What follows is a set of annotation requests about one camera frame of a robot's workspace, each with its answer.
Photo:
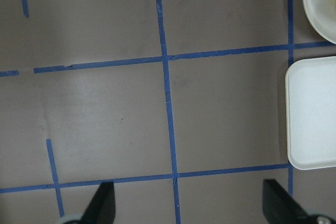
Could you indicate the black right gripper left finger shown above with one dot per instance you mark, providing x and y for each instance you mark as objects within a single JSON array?
[{"x": 101, "y": 208}]

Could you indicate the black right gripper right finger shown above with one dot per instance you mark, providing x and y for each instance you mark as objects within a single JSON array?
[{"x": 279, "y": 207}]

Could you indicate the white rectangular tray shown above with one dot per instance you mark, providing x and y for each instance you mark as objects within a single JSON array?
[{"x": 310, "y": 113}]

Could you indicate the round white plate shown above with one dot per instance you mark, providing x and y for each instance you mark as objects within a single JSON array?
[{"x": 321, "y": 15}]

